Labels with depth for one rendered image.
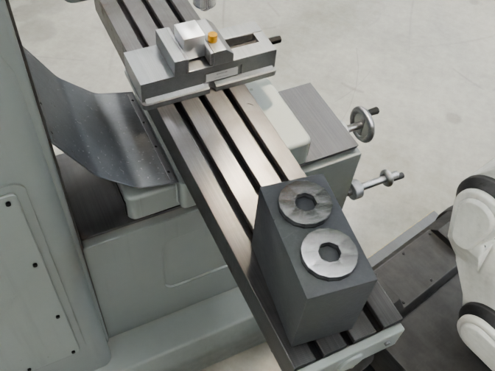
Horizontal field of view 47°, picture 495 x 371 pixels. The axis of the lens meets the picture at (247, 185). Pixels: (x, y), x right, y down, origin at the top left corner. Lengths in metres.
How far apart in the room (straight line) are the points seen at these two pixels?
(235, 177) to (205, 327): 0.75
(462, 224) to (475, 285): 0.21
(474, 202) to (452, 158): 1.55
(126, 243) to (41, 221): 0.30
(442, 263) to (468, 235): 0.39
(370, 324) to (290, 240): 0.26
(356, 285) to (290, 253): 0.11
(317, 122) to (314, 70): 1.34
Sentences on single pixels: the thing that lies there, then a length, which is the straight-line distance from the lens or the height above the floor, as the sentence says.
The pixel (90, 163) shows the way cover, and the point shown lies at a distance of 1.22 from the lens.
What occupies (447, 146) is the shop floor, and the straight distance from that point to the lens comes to 2.79.
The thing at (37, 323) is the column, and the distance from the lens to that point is 1.50.
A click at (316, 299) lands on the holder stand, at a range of 0.88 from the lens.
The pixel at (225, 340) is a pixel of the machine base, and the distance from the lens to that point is 1.89.
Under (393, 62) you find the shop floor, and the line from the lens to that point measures 3.13.
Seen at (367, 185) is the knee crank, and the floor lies 0.53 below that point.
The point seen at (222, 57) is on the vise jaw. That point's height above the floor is 1.03.
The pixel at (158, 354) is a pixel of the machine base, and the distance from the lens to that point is 1.83.
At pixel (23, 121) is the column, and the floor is 1.19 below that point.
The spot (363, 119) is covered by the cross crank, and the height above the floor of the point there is 0.67.
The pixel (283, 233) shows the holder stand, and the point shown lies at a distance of 0.92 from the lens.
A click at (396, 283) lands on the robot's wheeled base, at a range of 1.57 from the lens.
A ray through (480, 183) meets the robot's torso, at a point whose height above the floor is 1.05.
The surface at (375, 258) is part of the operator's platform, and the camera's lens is 1.82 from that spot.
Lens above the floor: 1.90
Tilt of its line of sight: 52 degrees down
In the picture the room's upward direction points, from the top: 7 degrees clockwise
